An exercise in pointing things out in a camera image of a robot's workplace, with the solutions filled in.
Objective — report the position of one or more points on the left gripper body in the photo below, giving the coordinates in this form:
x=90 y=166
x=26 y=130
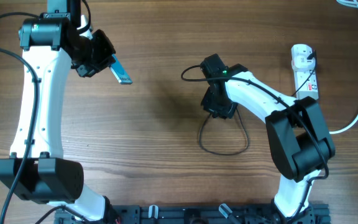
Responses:
x=96 y=55

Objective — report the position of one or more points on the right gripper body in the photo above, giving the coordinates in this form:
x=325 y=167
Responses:
x=220 y=107

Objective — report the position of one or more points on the smartphone with teal screen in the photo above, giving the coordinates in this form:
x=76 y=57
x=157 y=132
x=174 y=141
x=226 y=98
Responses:
x=119 y=72

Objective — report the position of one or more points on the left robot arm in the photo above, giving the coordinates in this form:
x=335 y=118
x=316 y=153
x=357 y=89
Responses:
x=53 y=43

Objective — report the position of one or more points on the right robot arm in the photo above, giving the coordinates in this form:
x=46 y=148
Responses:
x=299 y=139

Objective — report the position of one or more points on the white USB charger plug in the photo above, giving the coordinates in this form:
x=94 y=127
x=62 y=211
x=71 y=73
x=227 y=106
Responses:
x=301 y=63

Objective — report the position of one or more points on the white power strip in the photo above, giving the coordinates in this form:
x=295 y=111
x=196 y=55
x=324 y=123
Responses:
x=305 y=82

